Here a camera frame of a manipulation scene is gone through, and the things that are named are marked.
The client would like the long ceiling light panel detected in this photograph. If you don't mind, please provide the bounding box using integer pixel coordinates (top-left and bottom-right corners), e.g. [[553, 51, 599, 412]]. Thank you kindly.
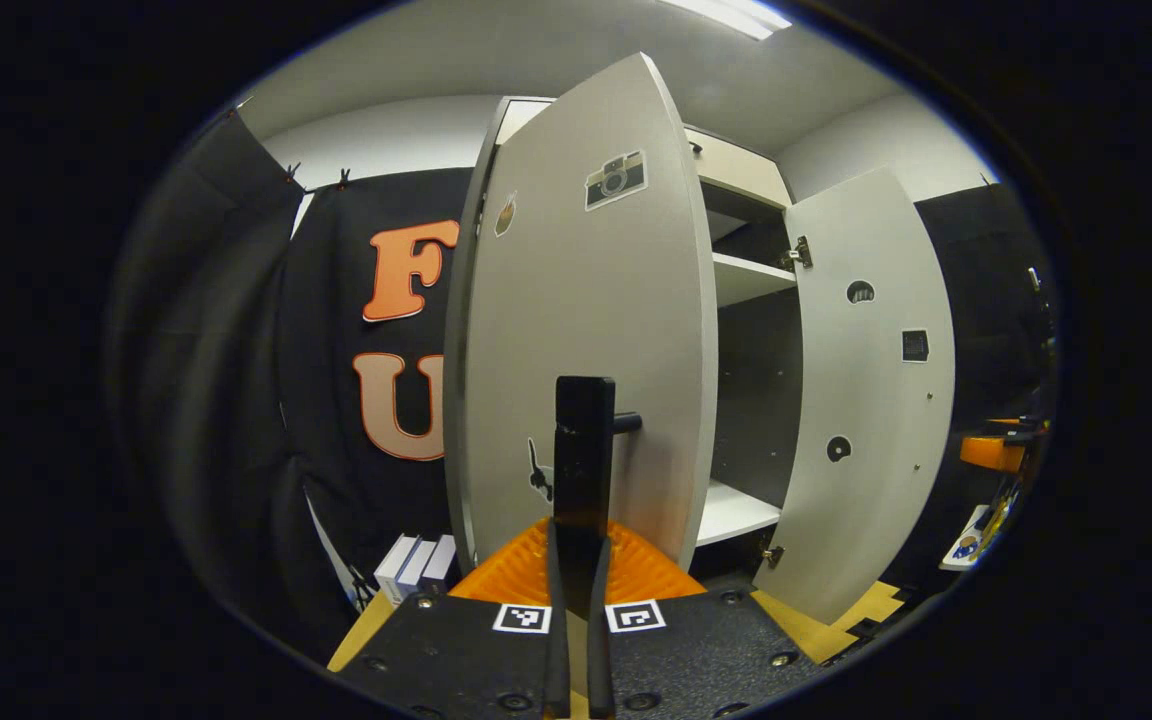
[[656, 0, 794, 41]]

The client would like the beige double-door shoe cabinet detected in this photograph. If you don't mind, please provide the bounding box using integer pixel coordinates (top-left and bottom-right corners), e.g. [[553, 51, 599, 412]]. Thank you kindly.
[[476, 95, 807, 586]]

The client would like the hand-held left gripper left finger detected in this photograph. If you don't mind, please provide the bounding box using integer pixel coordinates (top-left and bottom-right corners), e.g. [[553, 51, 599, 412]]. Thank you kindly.
[[336, 515, 577, 720]]

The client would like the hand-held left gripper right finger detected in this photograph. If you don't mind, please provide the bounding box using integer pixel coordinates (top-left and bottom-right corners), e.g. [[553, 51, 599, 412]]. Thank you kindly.
[[586, 520, 823, 720]]

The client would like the beige cabinet door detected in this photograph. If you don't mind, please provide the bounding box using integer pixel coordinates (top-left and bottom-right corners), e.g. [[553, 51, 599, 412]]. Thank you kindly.
[[751, 165, 957, 626], [441, 52, 719, 576]]

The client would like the black door handle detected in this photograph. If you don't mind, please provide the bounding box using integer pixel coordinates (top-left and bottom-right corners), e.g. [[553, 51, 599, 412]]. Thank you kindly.
[[553, 375, 643, 591]]

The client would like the black backdrop cloth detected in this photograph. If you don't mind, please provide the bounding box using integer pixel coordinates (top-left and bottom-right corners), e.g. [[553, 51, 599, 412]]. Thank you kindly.
[[106, 100, 1062, 661]]

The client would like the grey-blue book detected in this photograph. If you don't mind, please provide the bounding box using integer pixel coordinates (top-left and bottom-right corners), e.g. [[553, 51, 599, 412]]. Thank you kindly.
[[396, 540, 439, 601]]

